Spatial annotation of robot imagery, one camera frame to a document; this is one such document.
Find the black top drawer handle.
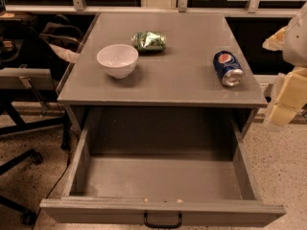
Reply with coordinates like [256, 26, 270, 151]
[143, 213, 182, 229]

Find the green crumpled chip bag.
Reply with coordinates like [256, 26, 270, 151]
[131, 31, 166, 52]

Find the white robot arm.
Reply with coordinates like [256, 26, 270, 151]
[262, 3, 307, 128]

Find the black floor cable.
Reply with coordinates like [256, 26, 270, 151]
[30, 150, 73, 230]

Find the grey top drawer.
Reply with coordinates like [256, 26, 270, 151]
[41, 108, 285, 227]

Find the white ceramic bowl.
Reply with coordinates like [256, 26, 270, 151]
[97, 44, 139, 79]

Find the blue pepsi can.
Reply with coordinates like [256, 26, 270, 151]
[213, 51, 245, 87]

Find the grey side desk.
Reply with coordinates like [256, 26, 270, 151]
[0, 68, 58, 90]

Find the grey drawer cabinet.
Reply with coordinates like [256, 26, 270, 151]
[59, 12, 267, 152]

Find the metal window railing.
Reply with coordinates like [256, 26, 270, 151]
[0, 0, 307, 18]

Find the dark jacket on chair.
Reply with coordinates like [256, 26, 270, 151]
[39, 14, 83, 63]

